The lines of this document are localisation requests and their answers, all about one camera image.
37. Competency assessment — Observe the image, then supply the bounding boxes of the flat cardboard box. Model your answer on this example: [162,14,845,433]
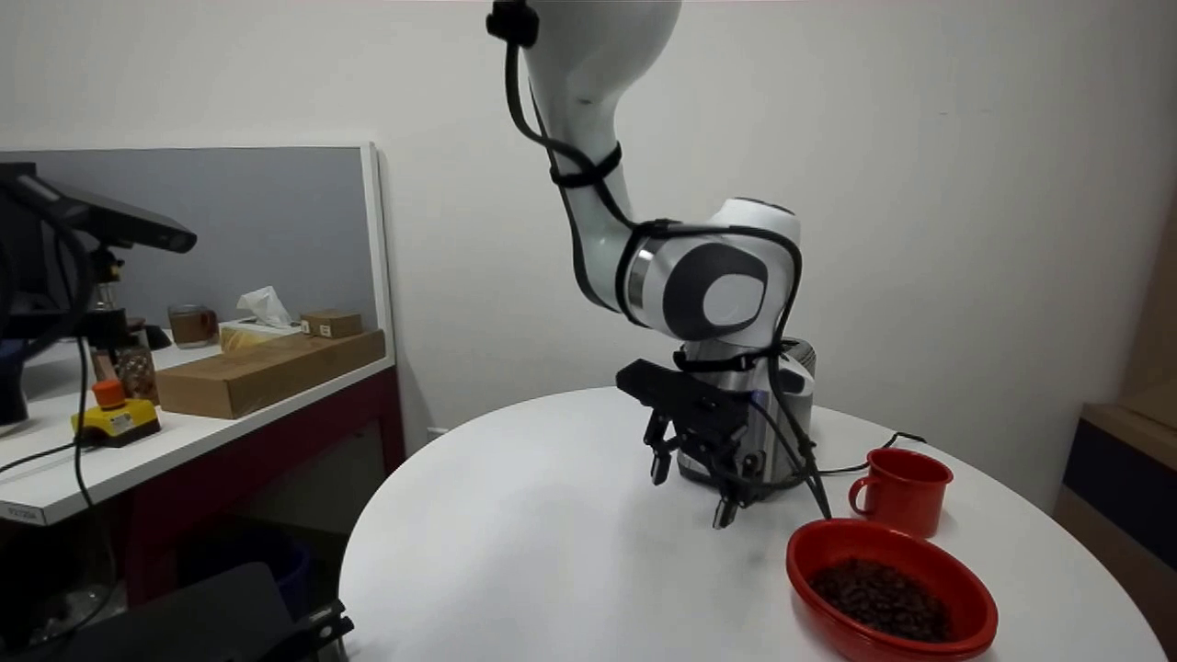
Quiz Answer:
[156,326,390,424]

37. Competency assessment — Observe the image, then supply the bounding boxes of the dark coffee beans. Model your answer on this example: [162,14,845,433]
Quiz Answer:
[810,554,956,649]

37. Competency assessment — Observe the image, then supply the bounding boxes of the black hanging cable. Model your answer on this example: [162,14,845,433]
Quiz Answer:
[68,272,105,513]

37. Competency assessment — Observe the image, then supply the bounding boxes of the brown printed packet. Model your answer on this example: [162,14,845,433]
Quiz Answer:
[95,342,159,405]

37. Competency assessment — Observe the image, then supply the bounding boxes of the red bowl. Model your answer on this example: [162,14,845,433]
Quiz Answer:
[783,515,1002,662]

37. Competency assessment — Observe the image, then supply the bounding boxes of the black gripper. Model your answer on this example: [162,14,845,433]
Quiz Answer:
[616,358,789,534]

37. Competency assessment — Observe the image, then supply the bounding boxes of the tissue box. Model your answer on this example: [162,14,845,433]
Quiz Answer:
[213,282,311,358]

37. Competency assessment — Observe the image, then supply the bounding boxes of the red mug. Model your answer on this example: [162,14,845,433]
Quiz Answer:
[845,444,956,540]

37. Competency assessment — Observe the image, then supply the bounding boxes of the yellow and red device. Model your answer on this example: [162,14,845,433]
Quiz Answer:
[70,375,166,449]

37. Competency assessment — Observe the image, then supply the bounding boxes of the black camera on stand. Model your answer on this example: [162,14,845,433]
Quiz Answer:
[0,163,198,427]

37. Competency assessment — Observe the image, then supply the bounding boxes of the grey partition panel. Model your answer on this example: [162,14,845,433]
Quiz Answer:
[13,144,398,368]

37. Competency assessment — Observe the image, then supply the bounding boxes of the wooden cabinet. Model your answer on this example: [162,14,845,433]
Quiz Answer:
[1054,180,1177,630]

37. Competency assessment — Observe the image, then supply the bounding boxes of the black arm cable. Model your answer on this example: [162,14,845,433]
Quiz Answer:
[482,0,840,527]

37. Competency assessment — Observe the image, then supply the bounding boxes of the black chair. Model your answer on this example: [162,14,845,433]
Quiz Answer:
[35,558,360,662]

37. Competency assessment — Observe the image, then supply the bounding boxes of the small brown box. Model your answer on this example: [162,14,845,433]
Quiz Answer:
[297,307,367,342]
[166,302,221,348]

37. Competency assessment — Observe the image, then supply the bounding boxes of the white desk with red front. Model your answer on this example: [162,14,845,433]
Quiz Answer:
[0,342,407,603]

